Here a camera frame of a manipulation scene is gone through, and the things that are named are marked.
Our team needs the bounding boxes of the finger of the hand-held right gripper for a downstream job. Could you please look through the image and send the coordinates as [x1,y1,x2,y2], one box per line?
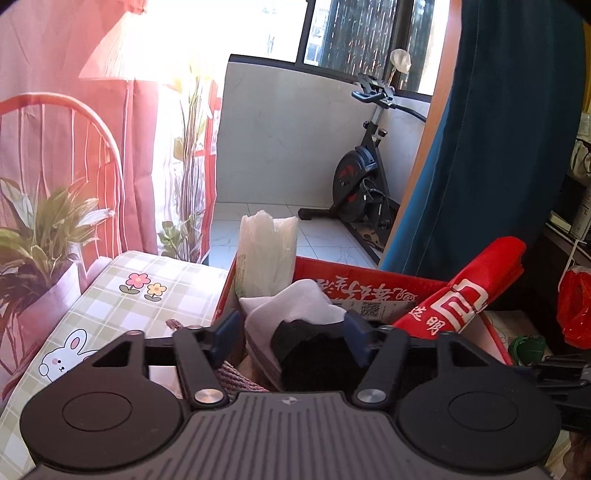
[531,354,591,386]

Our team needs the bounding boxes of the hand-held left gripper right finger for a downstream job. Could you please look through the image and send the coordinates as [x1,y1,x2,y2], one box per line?
[344,310,502,408]

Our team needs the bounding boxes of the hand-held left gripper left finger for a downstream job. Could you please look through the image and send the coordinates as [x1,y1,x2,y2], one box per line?
[91,310,244,408]

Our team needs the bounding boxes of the pink knitted cloth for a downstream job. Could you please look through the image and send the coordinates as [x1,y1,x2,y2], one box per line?
[166,318,271,393]

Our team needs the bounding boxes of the black eye mask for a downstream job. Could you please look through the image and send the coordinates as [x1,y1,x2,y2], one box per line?
[270,318,370,393]

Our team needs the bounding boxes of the red cardboard box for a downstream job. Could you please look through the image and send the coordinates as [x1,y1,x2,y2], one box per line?
[215,256,513,393]

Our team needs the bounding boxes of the white cloth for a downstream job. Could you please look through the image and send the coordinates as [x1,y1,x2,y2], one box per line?
[239,279,347,384]

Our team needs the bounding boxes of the white plastic bag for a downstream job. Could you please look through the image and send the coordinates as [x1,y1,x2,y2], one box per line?
[235,210,298,298]

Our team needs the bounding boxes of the red non-woven bag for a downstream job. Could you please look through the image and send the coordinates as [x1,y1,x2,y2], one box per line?
[392,236,527,334]

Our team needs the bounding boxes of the red plastic bag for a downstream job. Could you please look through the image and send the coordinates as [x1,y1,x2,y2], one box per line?
[556,265,591,349]

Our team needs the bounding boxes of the checked bunny tablecloth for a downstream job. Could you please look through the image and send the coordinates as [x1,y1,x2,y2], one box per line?
[0,250,229,480]

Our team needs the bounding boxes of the black exercise bike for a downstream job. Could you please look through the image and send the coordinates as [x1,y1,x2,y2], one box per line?
[298,48,428,252]

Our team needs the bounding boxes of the beige bag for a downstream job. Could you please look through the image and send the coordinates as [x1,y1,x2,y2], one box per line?
[570,136,591,174]

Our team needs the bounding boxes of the blue curtain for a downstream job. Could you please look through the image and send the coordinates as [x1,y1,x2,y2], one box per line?
[379,0,589,287]

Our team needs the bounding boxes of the window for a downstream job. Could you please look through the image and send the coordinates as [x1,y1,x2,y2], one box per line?
[295,0,451,95]

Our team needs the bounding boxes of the green cord coil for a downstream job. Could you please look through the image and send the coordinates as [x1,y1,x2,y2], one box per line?
[508,336,548,365]

